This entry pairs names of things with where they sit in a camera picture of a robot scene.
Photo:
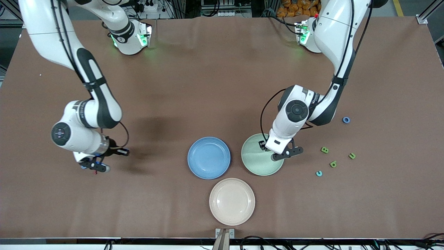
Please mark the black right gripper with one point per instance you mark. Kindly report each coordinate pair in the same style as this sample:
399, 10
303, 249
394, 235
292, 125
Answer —
112, 148

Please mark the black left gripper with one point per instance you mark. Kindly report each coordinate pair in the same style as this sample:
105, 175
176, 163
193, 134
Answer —
262, 144

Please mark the green foam letter B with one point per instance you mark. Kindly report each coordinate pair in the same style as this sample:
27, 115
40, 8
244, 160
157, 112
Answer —
324, 150

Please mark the green letter N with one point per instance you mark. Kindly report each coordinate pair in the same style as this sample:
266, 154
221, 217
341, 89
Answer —
333, 164

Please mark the green foam letter u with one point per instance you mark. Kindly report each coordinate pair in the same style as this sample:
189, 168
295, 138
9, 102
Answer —
352, 157

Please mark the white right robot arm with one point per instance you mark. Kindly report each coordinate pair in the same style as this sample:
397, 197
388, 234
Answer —
45, 34

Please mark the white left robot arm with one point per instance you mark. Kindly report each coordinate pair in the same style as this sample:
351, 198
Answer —
333, 31

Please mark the green plate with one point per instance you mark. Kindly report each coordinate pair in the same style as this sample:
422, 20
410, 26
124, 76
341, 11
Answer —
253, 163

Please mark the blue plate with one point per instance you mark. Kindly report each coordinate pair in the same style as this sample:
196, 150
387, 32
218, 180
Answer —
208, 158

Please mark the teal foam letter c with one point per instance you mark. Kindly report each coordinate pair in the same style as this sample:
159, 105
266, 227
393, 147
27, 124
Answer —
317, 173

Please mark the cream plate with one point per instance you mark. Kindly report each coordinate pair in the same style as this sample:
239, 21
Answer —
232, 201

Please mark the brown table cover sheet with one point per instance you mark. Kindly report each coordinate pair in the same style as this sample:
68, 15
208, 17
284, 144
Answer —
222, 86

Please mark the blue foam letter O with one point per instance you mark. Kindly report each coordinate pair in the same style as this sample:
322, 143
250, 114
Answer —
343, 120

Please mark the orange objects pile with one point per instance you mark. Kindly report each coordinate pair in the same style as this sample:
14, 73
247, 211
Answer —
295, 8

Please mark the white power strip with plugs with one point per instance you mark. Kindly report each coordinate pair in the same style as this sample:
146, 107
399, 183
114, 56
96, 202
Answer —
150, 8

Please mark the metal camera pole bracket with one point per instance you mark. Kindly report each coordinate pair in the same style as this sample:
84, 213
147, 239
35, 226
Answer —
224, 239

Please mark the aluminium frame corner profile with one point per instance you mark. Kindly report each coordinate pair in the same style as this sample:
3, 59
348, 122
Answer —
422, 19

